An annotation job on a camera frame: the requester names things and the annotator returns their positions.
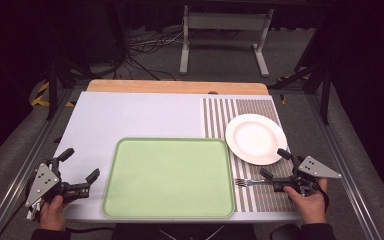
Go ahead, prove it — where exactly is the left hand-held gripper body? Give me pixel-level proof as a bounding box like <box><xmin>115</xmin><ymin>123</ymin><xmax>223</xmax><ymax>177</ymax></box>
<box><xmin>24</xmin><ymin>157</ymin><xmax>92</xmax><ymax>221</ymax></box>

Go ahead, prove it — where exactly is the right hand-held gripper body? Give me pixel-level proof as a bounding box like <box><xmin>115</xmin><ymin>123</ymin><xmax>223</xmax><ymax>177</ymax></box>
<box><xmin>272</xmin><ymin>155</ymin><xmax>343</xmax><ymax>198</ymax></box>

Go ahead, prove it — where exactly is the silver fork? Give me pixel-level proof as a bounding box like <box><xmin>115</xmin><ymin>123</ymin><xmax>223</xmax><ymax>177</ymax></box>
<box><xmin>234</xmin><ymin>177</ymin><xmax>268</xmax><ymax>188</ymax></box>

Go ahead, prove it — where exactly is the person's left hand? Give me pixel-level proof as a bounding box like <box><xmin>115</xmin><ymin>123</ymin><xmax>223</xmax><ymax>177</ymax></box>
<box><xmin>39</xmin><ymin>193</ymin><xmax>70</xmax><ymax>232</ymax></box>

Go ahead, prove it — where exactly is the person's right hand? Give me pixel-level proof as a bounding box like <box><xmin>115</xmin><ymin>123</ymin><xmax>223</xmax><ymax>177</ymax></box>
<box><xmin>282</xmin><ymin>177</ymin><xmax>330</xmax><ymax>226</ymax></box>

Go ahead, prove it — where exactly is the white plate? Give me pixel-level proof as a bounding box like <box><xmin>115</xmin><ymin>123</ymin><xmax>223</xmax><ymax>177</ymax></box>
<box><xmin>224</xmin><ymin>113</ymin><xmax>288</xmax><ymax>166</ymax></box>

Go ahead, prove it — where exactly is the yellow and black floor tape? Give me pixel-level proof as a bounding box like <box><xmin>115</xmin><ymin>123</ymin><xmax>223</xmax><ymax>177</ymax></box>
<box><xmin>30</xmin><ymin>81</ymin><xmax>77</xmax><ymax>109</ymax></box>

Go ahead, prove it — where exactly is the black tripod stand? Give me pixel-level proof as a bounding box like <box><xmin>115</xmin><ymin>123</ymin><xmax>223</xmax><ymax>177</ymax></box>
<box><xmin>268</xmin><ymin>19</ymin><xmax>332</xmax><ymax>126</ymax></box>
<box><xmin>45</xmin><ymin>49</ymin><xmax>94</xmax><ymax>122</ymax></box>

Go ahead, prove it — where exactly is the white table cover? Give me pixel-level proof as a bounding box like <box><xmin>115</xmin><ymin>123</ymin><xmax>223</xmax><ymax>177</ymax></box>
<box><xmin>53</xmin><ymin>91</ymin><xmax>303</xmax><ymax>224</ymax></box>

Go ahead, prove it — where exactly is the green tray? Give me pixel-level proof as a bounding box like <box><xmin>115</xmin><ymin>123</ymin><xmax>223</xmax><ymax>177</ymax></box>
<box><xmin>101</xmin><ymin>136</ymin><xmax>237</xmax><ymax>220</ymax></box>

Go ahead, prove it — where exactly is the striped placemat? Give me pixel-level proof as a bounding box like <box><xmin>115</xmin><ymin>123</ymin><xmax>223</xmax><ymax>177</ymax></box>
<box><xmin>202</xmin><ymin>97</ymin><xmax>298</xmax><ymax>213</ymax></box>

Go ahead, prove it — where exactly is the white metal stand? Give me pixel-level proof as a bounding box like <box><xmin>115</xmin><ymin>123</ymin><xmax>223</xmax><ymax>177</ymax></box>
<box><xmin>179</xmin><ymin>4</ymin><xmax>276</xmax><ymax>78</ymax></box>

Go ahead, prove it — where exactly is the aluminium frame rail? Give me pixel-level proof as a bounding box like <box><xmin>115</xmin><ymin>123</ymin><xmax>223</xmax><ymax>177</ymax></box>
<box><xmin>0</xmin><ymin>87</ymin><xmax>80</xmax><ymax>240</ymax></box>
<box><xmin>304</xmin><ymin>93</ymin><xmax>382</xmax><ymax>240</ymax></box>

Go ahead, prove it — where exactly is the tangle of floor cables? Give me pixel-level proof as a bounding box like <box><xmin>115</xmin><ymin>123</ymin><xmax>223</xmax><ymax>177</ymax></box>
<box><xmin>125</xmin><ymin>27</ymin><xmax>185</xmax><ymax>82</ymax></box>

